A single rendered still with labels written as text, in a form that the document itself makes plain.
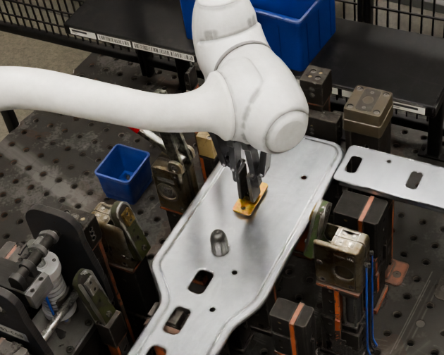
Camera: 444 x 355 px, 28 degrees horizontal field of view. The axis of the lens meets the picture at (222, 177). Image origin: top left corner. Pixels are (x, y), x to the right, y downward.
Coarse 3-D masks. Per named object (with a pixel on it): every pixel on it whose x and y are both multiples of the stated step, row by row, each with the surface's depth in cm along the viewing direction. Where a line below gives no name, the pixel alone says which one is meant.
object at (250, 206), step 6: (264, 186) 167; (246, 192) 165; (246, 198) 165; (258, 198) 165; (240, 204) 164; (246, 204) 164; (252, 204) 164; (234, 210) 164; (240, 210) 163; (246, 210) 163; (252, 210) 163
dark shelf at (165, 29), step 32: (96, 0) 213; (128, 0) 212; (160, 0) 210; (96, 32) 205; (128, 32) 202; (160, 32) 201; (352, 32) 192; (384, 32) 191; (320, 64) 186; (352, 64) 185; (384, 64) 184; (416, 64) 183; (416, 96) 176
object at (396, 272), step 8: (392, 200) 171; (392, 208) 175; (392, 216) 177; (392, 224) 178; (392, 232) 180; (392, 240) 182; (384, 248) 180; (392, 248) 184; (384, 256) 181; (392, 256) 186; (392, 264) 187; (400, 264) 188; (408, 264) 188; (392, 272) 187; (400, 272) 187; (392, 280) 185; (400, 280) 185
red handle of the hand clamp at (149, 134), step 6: (138, 132) 166; (144, 132) 166; (150, 132) 166; (144, 138) 167; (150, 138) 166; (156, 138) 166; (156, 144) 166; (162, 144) 166; (162, 150) 167; (180, 156) 166
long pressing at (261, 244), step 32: (288, 160) 172; (320, 160) 171; (224, 192) 168; (288, 192) 166; (320, 192) 166; (192, 224) 164; (224, 224) 163; (256, 224) 162; (288, 224) 161; (160, 256) 159; (192, 256) 158; (224, 256) 158; (256, 256) 157; (288, 256) 156; (160, 288) 154; (224, 288) 153; (256, 288) 152; (160, 320) 150; (192, 320) 149; (224, 320) 148; (128, 352) 146; (192, 352) 144
